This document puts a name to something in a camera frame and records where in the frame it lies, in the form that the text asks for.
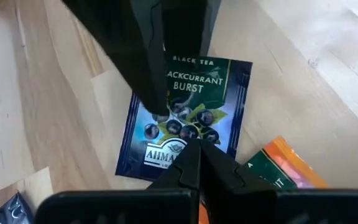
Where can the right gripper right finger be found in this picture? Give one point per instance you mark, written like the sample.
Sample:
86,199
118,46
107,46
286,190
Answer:
259,205

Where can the blackcurrant tea bag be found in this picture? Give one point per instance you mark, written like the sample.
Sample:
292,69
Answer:
204,87
8,211

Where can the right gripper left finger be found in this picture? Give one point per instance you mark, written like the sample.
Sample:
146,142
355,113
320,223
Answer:
154,205

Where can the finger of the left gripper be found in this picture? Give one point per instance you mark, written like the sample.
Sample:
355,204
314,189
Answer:
185,25
129,46

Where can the orange peach tea bag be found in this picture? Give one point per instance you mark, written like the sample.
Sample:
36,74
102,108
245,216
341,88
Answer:
278,174

